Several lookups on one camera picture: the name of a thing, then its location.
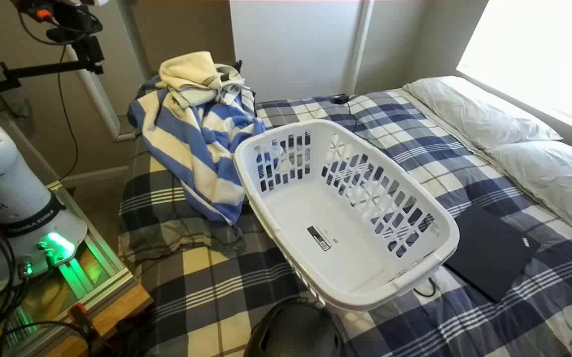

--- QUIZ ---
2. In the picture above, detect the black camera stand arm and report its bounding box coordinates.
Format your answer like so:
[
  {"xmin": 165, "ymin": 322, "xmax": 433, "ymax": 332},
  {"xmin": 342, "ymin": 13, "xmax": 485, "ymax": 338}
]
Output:
[{"xmin": 0, "ymin": 0, "xmax": 110, "ymax": 94}]

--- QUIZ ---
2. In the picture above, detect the white plastic laundry basket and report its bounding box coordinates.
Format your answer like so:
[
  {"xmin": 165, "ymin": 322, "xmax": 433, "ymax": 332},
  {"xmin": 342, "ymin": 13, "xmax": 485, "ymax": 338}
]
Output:
[{"xmin": 235, "ymin": 120, "xmax": 459, "ymax": 310}]

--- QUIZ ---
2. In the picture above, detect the upper white pillow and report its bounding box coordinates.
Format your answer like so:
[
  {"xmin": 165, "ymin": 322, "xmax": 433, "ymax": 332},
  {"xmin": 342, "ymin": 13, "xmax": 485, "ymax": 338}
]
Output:
[{"xmin": 404, "ymin": 76, "xmax": 560, "ymax": 149}]

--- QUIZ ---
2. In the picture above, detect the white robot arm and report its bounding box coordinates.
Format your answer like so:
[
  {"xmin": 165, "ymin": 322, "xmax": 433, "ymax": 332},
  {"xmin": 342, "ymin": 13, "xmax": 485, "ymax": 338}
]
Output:
[{"xmin": 0, "ymin": 128, "xmax": 88, "ymax": 274}]

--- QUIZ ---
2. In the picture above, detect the white pillow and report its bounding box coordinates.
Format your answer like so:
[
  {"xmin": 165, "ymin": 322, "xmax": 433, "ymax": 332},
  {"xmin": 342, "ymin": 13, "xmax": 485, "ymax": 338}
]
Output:
[
  {"xmin": 489, "ymin": 141, "xmax": 572, "ymax": 225},
  {"xmin": 404, "ymin": 76, "xmax": 560, "ymax": 149}
]

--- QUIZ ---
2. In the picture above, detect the blue cream striped towel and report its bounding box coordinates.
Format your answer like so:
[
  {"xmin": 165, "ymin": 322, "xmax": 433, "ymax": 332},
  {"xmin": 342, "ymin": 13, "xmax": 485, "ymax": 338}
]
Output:
[{"xmin": 127, "ymin": 52, "xmax": 267, "ymax": 225}]

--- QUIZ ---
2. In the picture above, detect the lower white pillow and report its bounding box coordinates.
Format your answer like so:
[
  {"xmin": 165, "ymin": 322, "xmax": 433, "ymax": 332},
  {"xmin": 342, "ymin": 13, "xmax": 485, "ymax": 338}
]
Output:
[{"xmin": 489, "ymin": 141, "xmax": 572, "ymax": 225}]

